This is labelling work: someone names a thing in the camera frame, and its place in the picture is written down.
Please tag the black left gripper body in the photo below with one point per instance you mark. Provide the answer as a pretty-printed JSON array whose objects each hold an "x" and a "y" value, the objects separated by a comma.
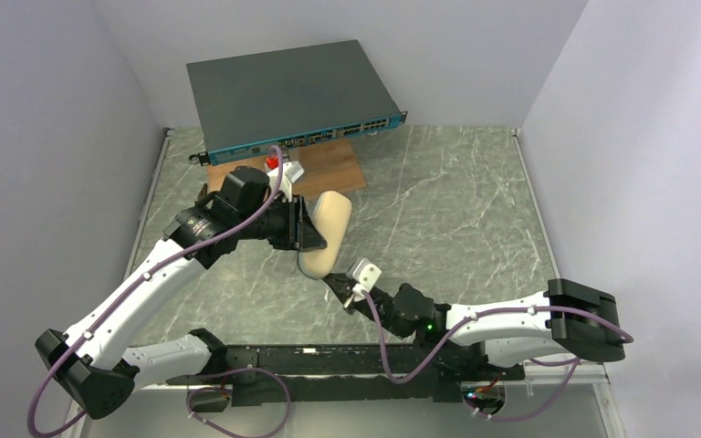
[{"x": 297, "y": 223}]

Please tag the beige umbrella case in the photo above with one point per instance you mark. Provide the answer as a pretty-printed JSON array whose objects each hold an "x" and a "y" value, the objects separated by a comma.
[{"x": 331, "y": 218}]

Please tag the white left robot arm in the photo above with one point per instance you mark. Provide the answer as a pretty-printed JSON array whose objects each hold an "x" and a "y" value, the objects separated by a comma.
[{"x": 94, "y": 360}]

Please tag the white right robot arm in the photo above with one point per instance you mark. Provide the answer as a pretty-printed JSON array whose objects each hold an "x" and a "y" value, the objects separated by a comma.
[{"x": 566, "y": 317}]

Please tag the wooden base board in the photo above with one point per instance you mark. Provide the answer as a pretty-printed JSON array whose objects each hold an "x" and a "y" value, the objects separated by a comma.
[{"x": 330, "y": 166}]

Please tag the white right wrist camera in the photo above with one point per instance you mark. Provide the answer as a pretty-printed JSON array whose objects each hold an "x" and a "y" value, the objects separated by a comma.
[{"x": 365, "y": 275}]

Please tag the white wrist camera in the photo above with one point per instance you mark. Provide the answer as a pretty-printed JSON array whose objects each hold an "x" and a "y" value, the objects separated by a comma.
[
  {"x": 284, "y": 175},
  {"x": 365, "y": 275}
]

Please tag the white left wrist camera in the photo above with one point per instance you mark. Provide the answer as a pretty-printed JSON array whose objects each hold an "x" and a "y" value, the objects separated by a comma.
[{"x": 284, "y": 175}]

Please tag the yellow handled pliers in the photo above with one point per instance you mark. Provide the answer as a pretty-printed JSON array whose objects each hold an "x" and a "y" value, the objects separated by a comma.
[{"x": 201, "y": 195}]

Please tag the grey network switch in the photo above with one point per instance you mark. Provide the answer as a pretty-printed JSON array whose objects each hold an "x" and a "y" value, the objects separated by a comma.
[{"x": 290, "y": 98}]

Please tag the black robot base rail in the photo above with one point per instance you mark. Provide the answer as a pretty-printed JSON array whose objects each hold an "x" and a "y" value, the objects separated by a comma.
[{"x": 259, "y": 374}]

